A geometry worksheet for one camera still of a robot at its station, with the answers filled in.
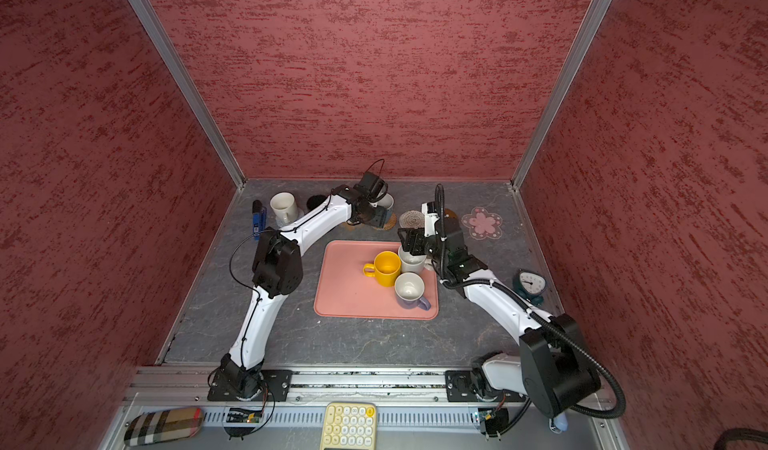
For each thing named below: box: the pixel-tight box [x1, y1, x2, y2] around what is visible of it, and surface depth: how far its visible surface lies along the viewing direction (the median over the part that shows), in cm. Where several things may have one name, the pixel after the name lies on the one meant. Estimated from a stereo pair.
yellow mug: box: [362, 250, 401, 287], surface depth 89 cm
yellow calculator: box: [320, 402, 377, 450], surface depth 68 cm
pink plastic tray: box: [314, 240, 439, 320], surface depth 92 cm
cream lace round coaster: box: [399, 210, 425, 229], surface depth 112 cm
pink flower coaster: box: [461, 206, 503, 240], surface depth 112 cm
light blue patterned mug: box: [368, 206, 392, 229], surface depth 91 cm
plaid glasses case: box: [124, 408, 203, 446], surface depth 68 cm
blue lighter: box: [252, 199, 267, 241], surface depth 108 cm
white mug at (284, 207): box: [270, 192, 298, 225], surface depth 104 cm
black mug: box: [306, 195, 328, 210], surface depth 105 cm
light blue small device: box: [554, 412, 568, 432], surface depth 68 cm
